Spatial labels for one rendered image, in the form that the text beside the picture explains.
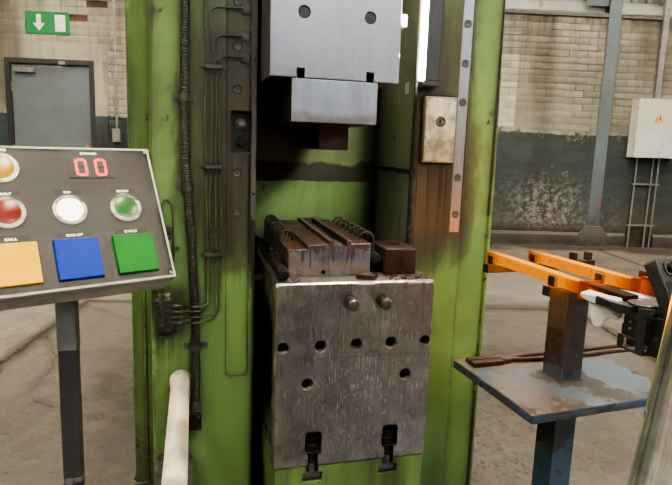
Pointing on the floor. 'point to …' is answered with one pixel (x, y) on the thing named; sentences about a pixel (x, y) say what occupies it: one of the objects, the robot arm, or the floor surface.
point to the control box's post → (70, 388)
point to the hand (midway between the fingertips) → (599, 290)
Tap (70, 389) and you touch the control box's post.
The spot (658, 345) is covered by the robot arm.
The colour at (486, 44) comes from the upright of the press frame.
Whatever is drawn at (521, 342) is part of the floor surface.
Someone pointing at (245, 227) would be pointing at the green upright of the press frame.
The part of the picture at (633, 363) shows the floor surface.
